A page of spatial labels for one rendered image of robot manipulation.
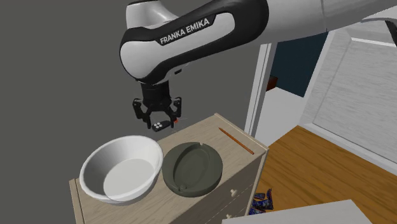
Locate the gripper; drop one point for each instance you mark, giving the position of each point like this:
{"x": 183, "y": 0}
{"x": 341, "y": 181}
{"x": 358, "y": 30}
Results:
{"x": 156, "y": 96}

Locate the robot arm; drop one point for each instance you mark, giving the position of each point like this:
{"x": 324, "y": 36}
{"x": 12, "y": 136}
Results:
{"x": 192, "y": 52}

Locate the black remote control white buttons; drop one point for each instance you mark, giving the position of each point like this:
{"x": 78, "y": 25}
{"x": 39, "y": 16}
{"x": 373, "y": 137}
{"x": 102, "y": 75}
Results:
{"x": 161, "y": 125}

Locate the light wood chest of drawers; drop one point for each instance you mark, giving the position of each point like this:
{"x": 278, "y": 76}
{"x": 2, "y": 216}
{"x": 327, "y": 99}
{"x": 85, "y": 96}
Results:
{"x": 201, "y": 131}

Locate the dark grey-green round dish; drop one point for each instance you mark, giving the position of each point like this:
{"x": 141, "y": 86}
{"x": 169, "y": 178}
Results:
{"x": 192, "y": 169}

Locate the white bowl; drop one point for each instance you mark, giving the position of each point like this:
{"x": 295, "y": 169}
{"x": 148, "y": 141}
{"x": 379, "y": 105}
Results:
{"x": 124, "y": 173}

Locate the orange-brown pencil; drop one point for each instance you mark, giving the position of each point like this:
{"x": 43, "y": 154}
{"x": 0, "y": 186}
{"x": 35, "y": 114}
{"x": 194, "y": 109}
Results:
{"x": 236, "y": 141}

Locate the blue patterned crumpled object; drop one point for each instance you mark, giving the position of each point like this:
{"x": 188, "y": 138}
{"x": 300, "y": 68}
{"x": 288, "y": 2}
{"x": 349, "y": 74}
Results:
{"x": 262, "y": 203}

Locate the white panelled door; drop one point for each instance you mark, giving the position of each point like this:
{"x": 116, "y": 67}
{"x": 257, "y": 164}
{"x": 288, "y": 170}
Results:
{"x": 356, "y": 93}

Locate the white door frame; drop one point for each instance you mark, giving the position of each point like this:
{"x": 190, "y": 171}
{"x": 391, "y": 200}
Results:
{"x": 259, "y": 90}

